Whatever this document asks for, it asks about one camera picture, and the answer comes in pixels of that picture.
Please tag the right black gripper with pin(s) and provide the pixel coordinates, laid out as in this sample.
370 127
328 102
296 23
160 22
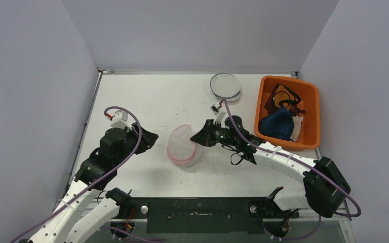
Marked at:
209 133

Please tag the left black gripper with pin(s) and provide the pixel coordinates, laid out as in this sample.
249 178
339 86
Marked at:
147 140

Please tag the pink-trimmed mesh laundry bag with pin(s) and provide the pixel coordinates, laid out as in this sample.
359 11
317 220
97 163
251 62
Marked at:
181 150

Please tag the blue-trimmed mesh laundry bag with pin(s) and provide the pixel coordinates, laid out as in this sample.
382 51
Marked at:
225 85

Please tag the navy blue bra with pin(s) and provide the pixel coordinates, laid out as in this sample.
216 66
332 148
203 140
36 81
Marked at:
278 125

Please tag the orange and black bra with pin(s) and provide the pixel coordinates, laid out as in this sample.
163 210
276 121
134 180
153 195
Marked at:
284 97

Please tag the beige lace bra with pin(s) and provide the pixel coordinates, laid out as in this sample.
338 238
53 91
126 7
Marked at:
297 124

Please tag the red bra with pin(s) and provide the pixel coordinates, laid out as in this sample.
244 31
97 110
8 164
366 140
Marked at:
268 107

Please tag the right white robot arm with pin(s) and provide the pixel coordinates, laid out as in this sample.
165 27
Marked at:
323 187

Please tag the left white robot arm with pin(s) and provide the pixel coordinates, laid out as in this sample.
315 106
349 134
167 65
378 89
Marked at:
66 224

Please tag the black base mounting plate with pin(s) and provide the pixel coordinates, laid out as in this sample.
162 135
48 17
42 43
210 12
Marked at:
202 215

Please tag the orange plastic bin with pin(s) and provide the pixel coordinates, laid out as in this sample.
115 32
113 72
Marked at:
310 133

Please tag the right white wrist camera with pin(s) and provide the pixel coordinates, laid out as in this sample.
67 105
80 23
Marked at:
219 113

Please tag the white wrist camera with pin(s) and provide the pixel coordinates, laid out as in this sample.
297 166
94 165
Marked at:
219 113
118 120

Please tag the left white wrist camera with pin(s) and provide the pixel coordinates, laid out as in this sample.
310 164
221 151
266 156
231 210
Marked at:
118 120

